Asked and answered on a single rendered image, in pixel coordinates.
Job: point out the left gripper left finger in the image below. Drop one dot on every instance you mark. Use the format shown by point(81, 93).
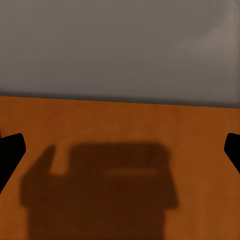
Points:
point(12, 149)

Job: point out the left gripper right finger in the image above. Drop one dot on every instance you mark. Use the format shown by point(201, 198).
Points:
point(232, 149)

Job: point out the cabinet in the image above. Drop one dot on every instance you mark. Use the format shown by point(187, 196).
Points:
point(103, 170)

